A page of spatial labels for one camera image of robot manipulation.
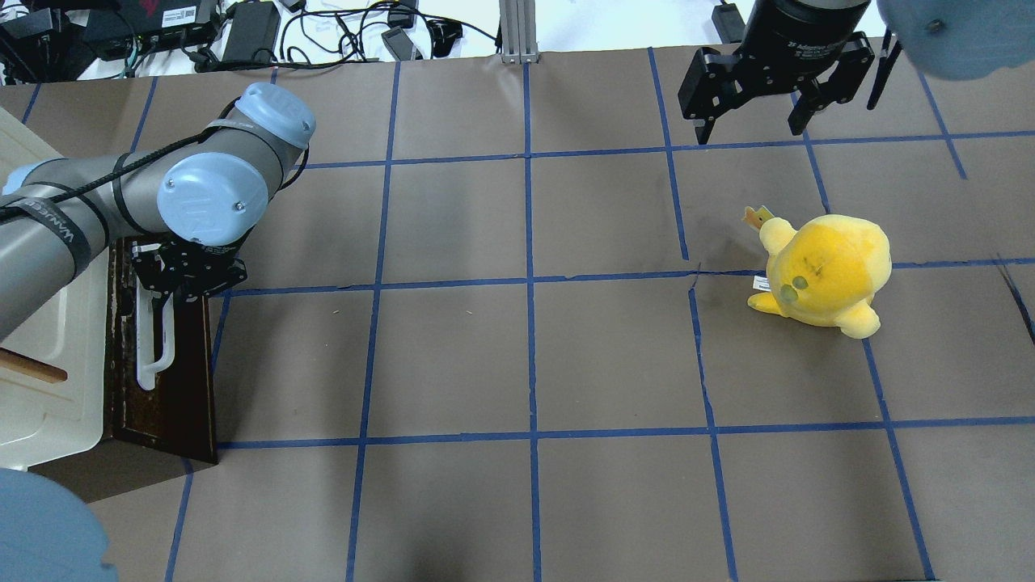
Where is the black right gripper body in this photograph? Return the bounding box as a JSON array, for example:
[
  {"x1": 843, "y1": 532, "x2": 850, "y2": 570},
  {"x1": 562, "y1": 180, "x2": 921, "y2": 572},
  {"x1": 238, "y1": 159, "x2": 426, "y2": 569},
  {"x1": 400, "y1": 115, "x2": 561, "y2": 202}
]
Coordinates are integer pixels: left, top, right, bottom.
[{"x1": 678, "y1": 1, "x2": 875, "y2": 121}]

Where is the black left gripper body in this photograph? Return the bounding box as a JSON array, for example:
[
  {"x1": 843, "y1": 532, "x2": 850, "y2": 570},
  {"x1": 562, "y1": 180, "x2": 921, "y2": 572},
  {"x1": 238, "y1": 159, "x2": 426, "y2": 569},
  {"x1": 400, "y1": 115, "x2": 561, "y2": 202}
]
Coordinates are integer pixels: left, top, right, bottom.
[{"x1": 132, "y1": 237, "x2": 247, "y2": 302}]

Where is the white drawer handle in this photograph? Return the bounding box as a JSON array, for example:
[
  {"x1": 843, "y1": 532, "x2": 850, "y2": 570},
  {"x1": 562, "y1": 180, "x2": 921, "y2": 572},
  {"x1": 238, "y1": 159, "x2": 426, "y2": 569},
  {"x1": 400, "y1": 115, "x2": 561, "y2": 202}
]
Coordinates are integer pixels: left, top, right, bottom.
[{"x1": 134, "y1": 279, "x2": 176, "y2": 391}]

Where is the dark wooden drawer box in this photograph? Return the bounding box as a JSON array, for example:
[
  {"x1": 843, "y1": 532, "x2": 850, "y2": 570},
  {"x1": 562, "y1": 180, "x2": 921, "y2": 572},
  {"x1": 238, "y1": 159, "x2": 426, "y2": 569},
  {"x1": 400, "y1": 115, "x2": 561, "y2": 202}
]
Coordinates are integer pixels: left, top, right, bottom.
[{"x1": 104, "y1": 237, "x2": 218, "y2": 465}]

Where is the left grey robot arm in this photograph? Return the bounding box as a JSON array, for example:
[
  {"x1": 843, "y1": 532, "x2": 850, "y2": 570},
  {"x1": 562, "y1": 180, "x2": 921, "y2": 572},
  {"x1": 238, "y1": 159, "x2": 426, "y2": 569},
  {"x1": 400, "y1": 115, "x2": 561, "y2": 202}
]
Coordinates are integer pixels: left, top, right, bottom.
[{"x1": 1, "y1": 82, "x2": 317, "y2": 336}]

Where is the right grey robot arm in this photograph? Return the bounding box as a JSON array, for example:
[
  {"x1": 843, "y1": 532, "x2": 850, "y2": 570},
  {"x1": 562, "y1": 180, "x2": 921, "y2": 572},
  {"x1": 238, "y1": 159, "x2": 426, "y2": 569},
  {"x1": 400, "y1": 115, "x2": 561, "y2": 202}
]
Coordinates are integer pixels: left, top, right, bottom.
[{"x1": 678, "y1": 1, "x2": 1034, "y2": 145}]

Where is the yellow plush penguin toy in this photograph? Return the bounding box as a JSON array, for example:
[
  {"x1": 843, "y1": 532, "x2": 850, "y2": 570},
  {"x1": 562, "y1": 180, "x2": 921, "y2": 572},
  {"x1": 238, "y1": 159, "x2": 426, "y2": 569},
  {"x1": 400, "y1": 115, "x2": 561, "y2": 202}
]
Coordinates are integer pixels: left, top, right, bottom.
[{"x1": 743, "y1": 206, "x2": 893, "y2": 340}]

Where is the white plastic cabinet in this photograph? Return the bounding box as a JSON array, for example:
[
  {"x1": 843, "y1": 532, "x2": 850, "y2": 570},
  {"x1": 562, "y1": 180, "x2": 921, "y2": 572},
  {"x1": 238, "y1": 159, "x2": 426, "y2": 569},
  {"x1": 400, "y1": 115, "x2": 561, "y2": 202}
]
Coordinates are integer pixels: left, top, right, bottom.
[{"x1": 0, "y1": 105, "x2": 110, "y2": 471}]

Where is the black power adapter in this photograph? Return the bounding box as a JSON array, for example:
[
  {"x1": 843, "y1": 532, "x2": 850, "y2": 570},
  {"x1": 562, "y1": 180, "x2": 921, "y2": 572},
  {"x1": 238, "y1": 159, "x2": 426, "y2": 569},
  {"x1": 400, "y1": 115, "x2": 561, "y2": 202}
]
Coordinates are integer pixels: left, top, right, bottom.
[{"x1": 221, "y1": 1, "x2": 280, "y2": 69}]

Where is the black electronics box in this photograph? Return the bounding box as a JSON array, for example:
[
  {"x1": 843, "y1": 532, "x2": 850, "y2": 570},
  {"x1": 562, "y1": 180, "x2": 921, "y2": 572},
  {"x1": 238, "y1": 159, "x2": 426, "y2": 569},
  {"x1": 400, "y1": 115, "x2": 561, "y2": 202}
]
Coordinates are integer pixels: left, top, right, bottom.
[{"x1": 82, "y1": 1, "x2": 223, "y2": 60}]

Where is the aluminium frame post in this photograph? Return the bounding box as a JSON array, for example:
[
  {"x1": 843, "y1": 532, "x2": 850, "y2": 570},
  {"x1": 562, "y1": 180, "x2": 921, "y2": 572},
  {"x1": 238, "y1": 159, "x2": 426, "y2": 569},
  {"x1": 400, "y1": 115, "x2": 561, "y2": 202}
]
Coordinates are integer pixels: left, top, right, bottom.
[{"x1": 498, "y1": 0, "x2": 540, "y2": 64}]

